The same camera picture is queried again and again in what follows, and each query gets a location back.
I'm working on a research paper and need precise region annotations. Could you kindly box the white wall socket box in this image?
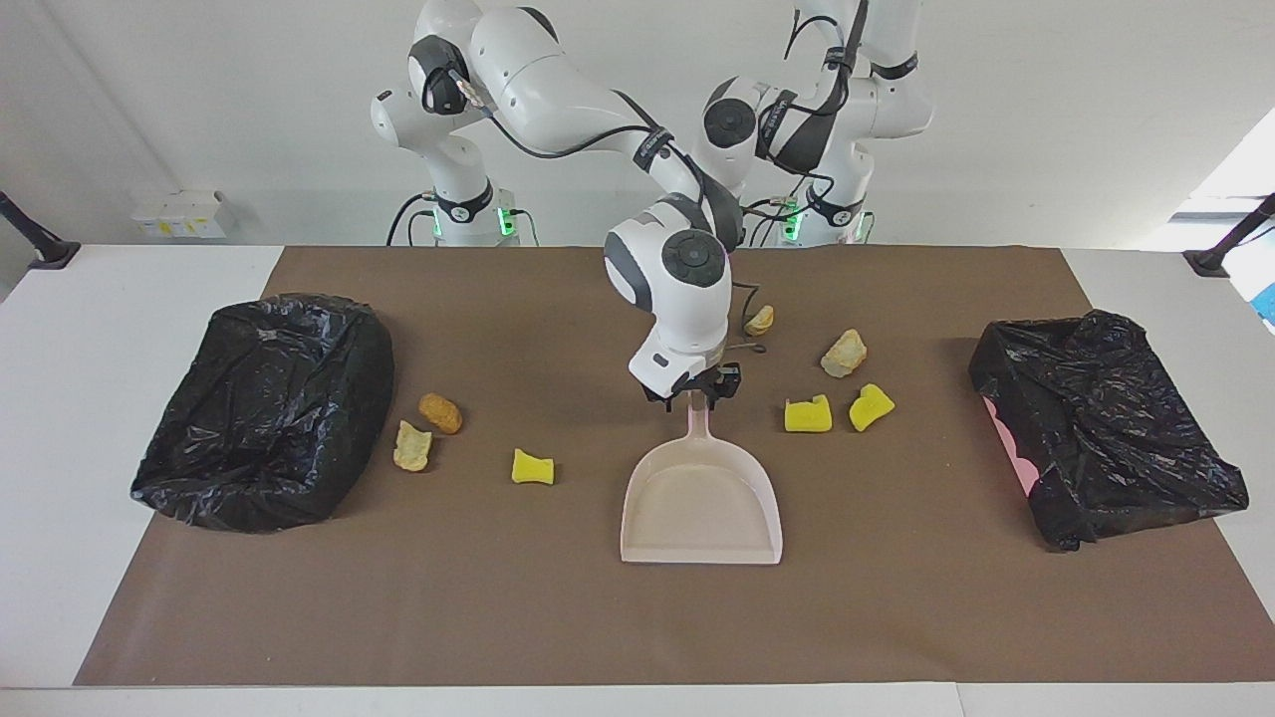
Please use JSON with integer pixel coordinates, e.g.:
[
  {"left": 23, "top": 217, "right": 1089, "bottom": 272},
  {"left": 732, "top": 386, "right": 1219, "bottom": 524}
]
[{"left": 129, "top": 189, "right": 240, "bottom": 240}]

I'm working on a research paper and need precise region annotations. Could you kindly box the black plastic trash bag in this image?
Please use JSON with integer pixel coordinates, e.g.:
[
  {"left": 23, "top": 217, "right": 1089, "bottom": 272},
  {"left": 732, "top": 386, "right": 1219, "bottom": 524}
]
[
  {"left": 129, "top": 292, "right": 396, "bottom": 535},
  {"left": 968, "top": 309, "right": 1250, "bottom": 552}
]

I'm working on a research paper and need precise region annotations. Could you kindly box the beige plastic dustpan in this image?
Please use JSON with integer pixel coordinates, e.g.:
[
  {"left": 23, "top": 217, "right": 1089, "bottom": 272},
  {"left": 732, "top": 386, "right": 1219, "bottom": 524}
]
[{"left": 620, "top": 391, "right": 785, "bottom": 567}]

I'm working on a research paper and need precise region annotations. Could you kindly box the large pale stone chunk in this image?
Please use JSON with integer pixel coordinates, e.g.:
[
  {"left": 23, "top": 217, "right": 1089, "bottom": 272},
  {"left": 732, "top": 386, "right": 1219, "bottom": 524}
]
[{"left": 820, "top": 329, "right": 869, "bottom": 379}]

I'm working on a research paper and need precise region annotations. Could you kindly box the pink plastic bin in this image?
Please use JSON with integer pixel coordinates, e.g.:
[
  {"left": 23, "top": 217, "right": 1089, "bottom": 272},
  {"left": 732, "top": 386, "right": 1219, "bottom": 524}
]
[{"left": 981, "top": 395, "right": 1042, "bottom": 499}]

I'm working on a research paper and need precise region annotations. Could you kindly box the brown potato-shaped lump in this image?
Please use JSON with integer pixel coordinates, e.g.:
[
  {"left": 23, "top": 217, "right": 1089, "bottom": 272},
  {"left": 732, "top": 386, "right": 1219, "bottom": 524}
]
[{"left": 417, "top": 392, "right": 464, "bottom": 435}]

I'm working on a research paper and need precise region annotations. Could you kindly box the black camera stand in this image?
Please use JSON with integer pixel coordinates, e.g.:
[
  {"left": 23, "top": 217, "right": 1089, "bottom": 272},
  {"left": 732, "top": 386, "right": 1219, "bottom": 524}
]
[
  {"left": 0, "top": 189, "right": 81, "bottom": 270},
  {"left": 1183, "top": 192, "right": 1275, "bottom": 278}
]

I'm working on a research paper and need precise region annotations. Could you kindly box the brown table mat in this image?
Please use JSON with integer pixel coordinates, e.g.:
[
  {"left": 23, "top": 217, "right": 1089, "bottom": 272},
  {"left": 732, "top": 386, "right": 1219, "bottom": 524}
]
[{"left": 73, "top": 246, "right": 1275, "bottom": 688}]

